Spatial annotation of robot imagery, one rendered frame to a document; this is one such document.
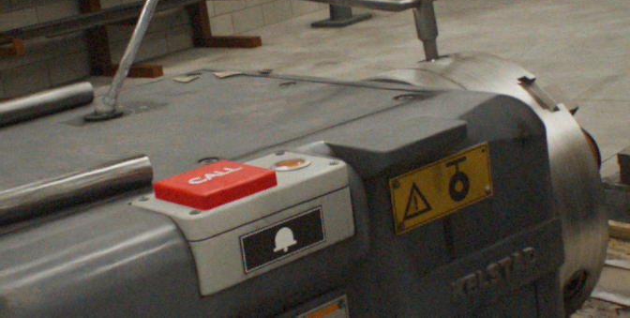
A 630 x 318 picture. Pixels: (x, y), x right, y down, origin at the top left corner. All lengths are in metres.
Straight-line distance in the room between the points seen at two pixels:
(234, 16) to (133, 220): 9.65
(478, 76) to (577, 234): 0.18
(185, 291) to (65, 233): 0.08
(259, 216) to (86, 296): 0.13
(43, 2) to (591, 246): 8.02
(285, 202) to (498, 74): 0.48
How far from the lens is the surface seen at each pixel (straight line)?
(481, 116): 0.94
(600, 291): 1.53
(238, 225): 0.75
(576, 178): 1.17
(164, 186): 0.77
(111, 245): 0.72
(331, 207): 0.79
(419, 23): 1.23
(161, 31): 9.78
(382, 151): 0.83
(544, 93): 1.21
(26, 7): 8.96
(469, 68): 1.20
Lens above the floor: 1.46
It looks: 14 degrees down
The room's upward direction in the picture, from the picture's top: 8 degrees counter-clockwise
